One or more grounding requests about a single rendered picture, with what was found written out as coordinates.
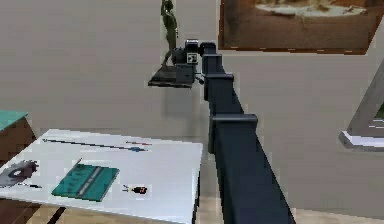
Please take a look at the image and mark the small black red object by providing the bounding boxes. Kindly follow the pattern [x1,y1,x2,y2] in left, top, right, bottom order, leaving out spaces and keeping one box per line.
[122,184,149,196]

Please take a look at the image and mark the green statue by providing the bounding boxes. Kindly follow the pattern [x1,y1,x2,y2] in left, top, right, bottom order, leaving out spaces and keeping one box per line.
[147,0,195,90]

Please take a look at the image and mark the grey framed window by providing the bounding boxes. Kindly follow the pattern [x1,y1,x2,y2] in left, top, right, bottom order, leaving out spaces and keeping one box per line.
[338,59,384,153]

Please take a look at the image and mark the long black rod blue tip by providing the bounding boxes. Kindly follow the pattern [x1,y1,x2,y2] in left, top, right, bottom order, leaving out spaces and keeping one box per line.
[42,138,148,153]

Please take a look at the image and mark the grey toothed round disc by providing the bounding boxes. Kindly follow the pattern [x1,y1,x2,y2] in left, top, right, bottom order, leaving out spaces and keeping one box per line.
[0,159,40,189]

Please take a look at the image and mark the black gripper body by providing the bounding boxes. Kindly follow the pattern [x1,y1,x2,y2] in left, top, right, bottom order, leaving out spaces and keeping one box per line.
[171,47,196,85]

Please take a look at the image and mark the white table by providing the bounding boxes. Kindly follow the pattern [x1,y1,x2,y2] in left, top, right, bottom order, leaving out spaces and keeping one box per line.
[0,128,204,224]

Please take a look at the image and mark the brown cabinet with teal top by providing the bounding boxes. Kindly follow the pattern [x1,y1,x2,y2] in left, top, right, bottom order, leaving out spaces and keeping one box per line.
[0,109,37,168]

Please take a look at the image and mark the brown framed wall painting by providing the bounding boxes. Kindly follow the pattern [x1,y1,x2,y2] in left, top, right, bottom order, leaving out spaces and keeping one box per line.
[218,0,384,56]

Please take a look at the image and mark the short black pen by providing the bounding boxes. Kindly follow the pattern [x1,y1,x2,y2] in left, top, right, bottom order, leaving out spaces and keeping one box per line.
[18,182,43,190]

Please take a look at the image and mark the green book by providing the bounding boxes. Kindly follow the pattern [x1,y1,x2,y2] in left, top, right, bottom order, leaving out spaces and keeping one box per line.
[51,163,121,203]

